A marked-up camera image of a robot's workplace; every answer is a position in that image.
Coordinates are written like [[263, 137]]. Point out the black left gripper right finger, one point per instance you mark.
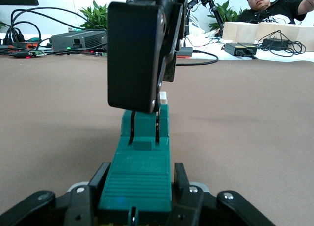
[[196, 206]]

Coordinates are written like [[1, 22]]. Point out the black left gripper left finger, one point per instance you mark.
[[81, 206]]

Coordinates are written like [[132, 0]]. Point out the small light grey adapter box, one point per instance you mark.
[[184, 52]]

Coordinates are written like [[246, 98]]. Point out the white cloth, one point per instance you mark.
[[196, 25]]

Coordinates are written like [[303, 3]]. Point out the green leafy plant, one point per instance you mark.
[[96, 16], [229, 12]]

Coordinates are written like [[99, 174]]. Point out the black power supply box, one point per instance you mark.
[[78, 38]]

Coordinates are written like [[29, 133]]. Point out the black power adapter yellow label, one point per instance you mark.
[[250, 49], [233, 48]]

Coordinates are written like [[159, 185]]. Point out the plain beige cardboard box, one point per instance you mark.
[[240, 31], [304, 36]]

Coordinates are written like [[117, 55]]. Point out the green circuit board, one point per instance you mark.
[[36, 54]]

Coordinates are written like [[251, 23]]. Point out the person in black shirt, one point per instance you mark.
[[256, 1]]

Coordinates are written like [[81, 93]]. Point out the black power brick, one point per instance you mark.
[[274, 41]]

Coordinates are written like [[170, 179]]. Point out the orange black device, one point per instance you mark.
[[24, 45]]

